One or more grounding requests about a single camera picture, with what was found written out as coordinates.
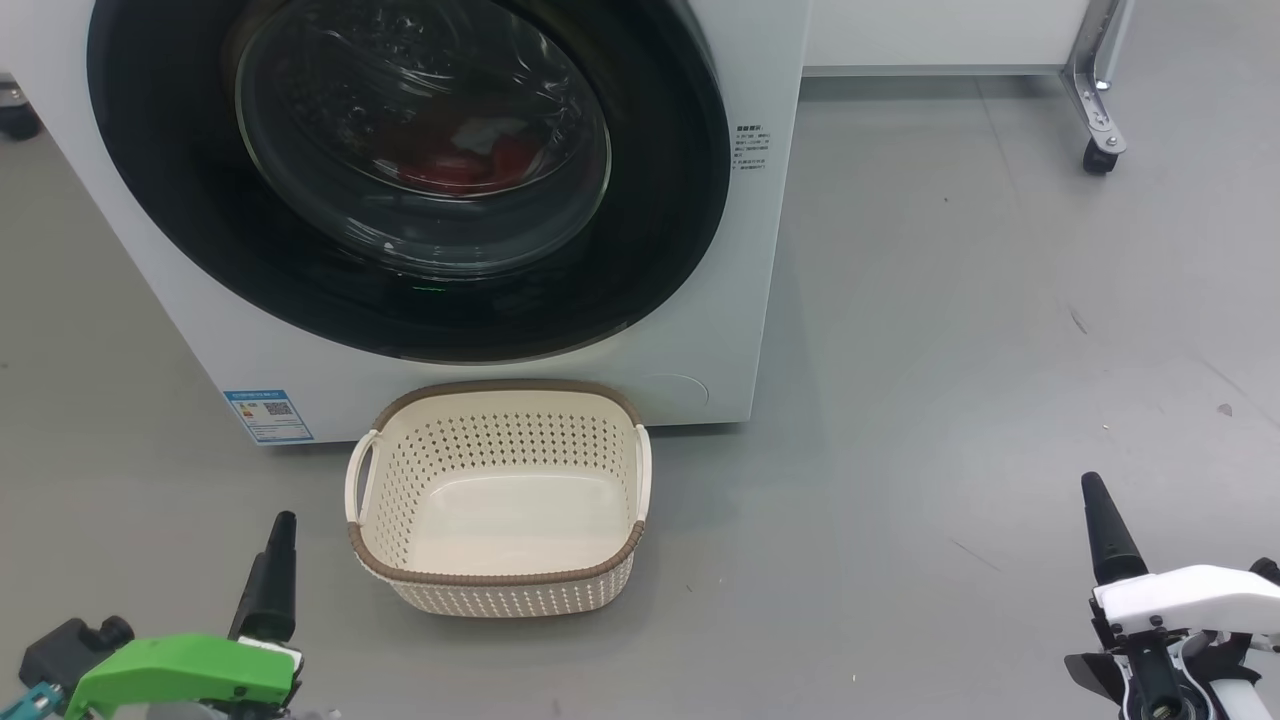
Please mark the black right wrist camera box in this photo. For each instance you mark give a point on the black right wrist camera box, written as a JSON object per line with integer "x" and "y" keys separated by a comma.
{"x": 1267, "y": 570}

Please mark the white cabinet panel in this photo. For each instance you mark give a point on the white cabinet panel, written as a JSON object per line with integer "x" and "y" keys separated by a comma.
{"x": 940, "y": 35}

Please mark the metal cart leg with caster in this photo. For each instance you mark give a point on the metal cart leg with caster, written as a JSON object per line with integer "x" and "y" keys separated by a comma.
{"x": 1095, "y": 110}

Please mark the white front-load washing machine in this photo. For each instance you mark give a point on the white front-load washing machine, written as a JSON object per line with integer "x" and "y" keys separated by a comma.
{"x": 700, "y": 300}

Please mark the black caster wheel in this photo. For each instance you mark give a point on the black caster wheel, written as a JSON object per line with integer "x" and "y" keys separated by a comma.
{"x": 18, "y": 120}

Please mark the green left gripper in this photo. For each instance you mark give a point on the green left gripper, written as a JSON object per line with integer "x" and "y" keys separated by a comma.
{"x": 180, "y": 670}

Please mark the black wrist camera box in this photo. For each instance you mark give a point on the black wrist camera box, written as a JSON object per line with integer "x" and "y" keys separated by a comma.
{"x": 1267, "y": 570}
{"x": 60, "y": 650}

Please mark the cream perforated laundry basket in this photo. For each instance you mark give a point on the cream perforated laundry basket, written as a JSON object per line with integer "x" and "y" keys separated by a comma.
{"x": 500, "y": 520}

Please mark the blue energy label sticker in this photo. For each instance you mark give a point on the blue energy label sticker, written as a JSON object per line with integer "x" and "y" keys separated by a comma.
{"x": 268, "y": 415}

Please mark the red and white clothes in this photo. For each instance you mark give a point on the red and white clothes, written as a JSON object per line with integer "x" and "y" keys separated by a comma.
{"x": 470, "y": 165}

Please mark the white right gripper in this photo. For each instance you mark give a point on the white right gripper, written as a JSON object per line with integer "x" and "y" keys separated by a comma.
{"x": 1190, "y": 600}

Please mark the small black text label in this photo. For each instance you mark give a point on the small black text label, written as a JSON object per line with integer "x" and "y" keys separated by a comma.
{"x": 752, "y": 148}

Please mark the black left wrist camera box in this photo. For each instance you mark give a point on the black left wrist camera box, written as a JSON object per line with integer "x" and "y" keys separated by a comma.
{"x": 60, "y": 650}

